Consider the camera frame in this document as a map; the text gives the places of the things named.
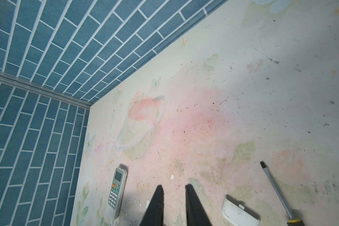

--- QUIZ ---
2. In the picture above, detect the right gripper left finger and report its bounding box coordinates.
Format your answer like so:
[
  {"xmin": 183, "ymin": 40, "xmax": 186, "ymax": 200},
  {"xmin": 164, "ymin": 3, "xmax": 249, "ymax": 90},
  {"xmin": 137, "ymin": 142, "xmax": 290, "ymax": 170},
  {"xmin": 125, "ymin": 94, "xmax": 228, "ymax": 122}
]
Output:
[{"xmin": 139, "ymin": 185, "xmax": 164, "ymax": 226}]

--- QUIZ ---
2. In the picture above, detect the white battery cover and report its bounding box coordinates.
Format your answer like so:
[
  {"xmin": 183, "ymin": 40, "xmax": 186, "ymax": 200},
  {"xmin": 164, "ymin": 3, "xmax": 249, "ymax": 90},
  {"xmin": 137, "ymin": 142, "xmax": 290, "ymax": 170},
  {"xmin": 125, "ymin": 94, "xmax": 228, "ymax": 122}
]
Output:
[{"xmin": 221, "ymin": 195, "xmax": 260, "ymax": 226}]

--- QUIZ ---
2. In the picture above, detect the white remote control near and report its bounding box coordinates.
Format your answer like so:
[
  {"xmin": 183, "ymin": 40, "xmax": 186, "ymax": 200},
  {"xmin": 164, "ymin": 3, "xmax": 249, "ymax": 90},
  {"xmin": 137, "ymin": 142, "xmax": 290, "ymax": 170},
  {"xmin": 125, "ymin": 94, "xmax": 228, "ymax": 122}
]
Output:
[{"xmin": 107, "ymin": 167, "xmax": 128, "ymax": 220}]

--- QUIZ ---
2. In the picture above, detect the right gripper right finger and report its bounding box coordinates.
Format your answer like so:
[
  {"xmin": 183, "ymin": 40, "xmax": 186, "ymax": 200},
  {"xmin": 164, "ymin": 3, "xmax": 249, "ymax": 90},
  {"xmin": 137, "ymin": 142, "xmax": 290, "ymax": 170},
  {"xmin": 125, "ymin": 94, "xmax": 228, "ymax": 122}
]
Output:
[{"xmin": 185, "ymin": 184, "xmax": 212, "ymax": 226}]

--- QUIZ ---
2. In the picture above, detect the left aluminium corner post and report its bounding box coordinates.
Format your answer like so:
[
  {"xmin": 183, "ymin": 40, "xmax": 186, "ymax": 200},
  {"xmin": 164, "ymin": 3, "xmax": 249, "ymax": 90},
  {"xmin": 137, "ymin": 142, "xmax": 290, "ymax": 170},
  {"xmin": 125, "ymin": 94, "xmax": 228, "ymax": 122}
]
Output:
[{"xmin": 0, "ymin": 72, "xmax": 92, "ymax": 109}]

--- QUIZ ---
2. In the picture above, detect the black yellow screwdriver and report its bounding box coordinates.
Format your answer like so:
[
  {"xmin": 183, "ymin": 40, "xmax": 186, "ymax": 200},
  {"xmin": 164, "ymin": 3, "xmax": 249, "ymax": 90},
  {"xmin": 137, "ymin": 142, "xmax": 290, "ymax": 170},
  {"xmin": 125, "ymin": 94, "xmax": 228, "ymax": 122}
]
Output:
[{"xmin": 260, "ymin": 161, "xmax": 305, "ymax": 226}]

